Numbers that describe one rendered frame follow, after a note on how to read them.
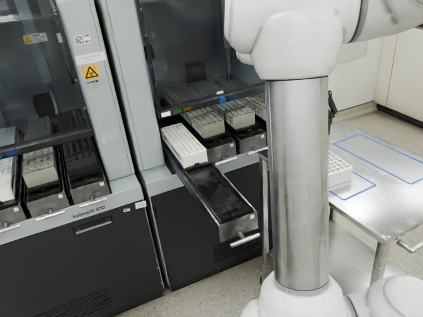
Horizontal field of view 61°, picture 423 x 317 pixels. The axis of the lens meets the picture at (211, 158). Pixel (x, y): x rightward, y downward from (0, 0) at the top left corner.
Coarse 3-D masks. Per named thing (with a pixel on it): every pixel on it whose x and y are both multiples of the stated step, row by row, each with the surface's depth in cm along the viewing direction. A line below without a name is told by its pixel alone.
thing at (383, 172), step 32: (352, 128) 152; (352, 160) 131; (384, 160) 129; (416, 160) 127; (352, 192) 115; (384, 192) 113; (416, 192) 112; (384, 224) 101; (416, 224) 100; (352, 256) 162; (384, 256) 99; (352, 288) 147
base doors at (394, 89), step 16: (416, 32) 288; (384, 48) 321; (400, 48) 306; (416, 48) 292; (384, 64) 326; (400, 64) 310; (416, 64) 296; (384, 80) 331; (400, 80) 315; (416, 80) 300; (384, 96) 336; (400, 96) 319; (416, 96) 305; (400, 112) 324; (416, 112) 309
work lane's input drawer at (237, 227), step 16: (176, 160) 143; (208, 160) 140; (192, 176) 134; (208, 176) 133; (224, 176) 132; (192, 192) 129; (208, 192) 125; (224, 192) 124; (208, 208) 117; (224, 208) 116; (240, 208) 114; (224, 224) 110; (240, 224) 113; (256, 224) 116; (224, 240) 113; (240, 240) 110
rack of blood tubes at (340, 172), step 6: (330, 156) 124; (336, 156) 123; (330, 162) 120; (336, 162) 120; (342, 162) 119; (330, 168) 117; (336, 168) 117; (342, 168) 117; (348, 168) 116; (330, 174) 114; (336, 174) 114; (342, 174) 115; (348, 174) 116; (330, 180) 114; (336, 180) 115; (342, 180) 116; (348, 180) 117; (330, 186) 116; (336, 186) 117; (342, 186) 118
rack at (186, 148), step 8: (168, 128) 159; (176, 128) 157; (184, 128) 156; (168, 136) 151; (176, 136) 150; (184, 136) 149; (192, 136) 149; (168, 144) 153; (176, 144) 145; (184, 144) 144; (192, 144) 144; (200, 144) 142; (176, 152) 150; (184, 152) 138; (192, 152) 139; (200, 152) 137; (184, 160) 136; (192, 160) 137; (200, 160) 139; (184, 168) 138
